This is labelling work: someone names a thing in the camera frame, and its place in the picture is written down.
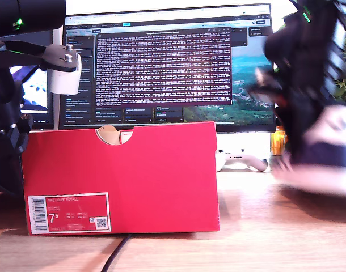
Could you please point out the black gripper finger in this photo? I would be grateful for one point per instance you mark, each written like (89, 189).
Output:
(300, 113)
(5, 164)

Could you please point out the blue suede shoe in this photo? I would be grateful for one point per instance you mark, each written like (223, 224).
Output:
(326, 153)

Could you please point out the red cardboard shoebox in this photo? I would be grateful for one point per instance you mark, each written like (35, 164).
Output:
(147, 175)

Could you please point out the amber pump bottle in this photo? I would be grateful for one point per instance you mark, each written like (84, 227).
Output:
(276, 141)

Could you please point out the narrow black computer monitor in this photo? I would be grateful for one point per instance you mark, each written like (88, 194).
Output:
(39, 113)

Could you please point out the white game controller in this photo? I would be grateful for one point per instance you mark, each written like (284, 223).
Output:
(255, 163)

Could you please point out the wide black computer monitor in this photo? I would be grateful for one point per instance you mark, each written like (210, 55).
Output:
(161, 71)

